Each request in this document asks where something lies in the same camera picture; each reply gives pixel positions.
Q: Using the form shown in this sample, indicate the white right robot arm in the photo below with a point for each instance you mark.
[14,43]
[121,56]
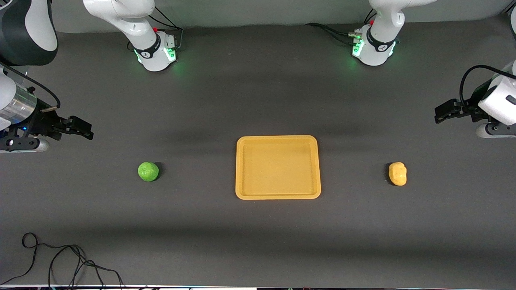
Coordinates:
[133,24]

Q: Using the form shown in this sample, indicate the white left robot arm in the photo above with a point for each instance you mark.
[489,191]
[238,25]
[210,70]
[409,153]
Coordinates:
[379,24]

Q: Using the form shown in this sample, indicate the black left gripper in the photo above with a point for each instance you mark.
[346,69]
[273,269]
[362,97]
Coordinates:
[472,108]

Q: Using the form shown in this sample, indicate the yellow potato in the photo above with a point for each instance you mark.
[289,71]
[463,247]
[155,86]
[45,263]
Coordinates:
[398,174]

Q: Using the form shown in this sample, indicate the green apple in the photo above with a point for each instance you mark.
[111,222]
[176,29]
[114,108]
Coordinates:
[148,171]

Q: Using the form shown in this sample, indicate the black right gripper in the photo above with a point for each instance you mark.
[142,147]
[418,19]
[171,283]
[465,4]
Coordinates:
[41,122]

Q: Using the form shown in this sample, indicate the yellow rectangular plastic tray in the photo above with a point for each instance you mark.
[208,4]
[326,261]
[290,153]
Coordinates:
[278,167]

